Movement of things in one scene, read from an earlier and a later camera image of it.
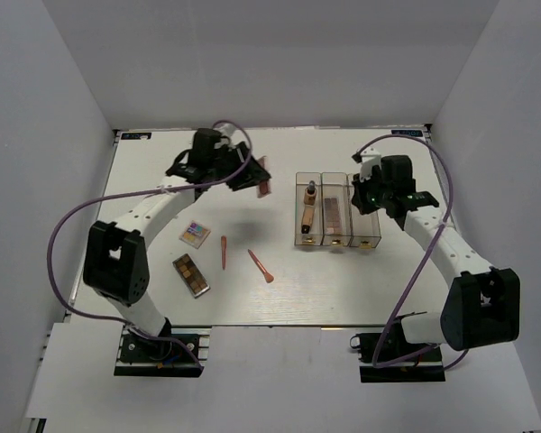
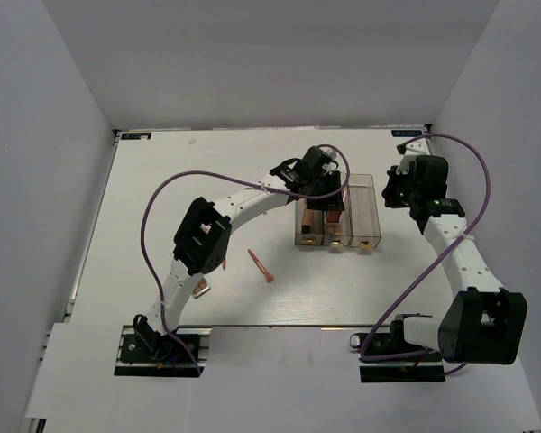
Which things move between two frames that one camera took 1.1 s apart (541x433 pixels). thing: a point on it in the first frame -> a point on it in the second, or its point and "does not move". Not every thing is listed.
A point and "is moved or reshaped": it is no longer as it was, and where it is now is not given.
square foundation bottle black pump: x=307 y=218 does not move
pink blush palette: x=263 y=188 is moved or reshaped
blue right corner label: x=408 y=133 does not move
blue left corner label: x=135 y=135 does not move
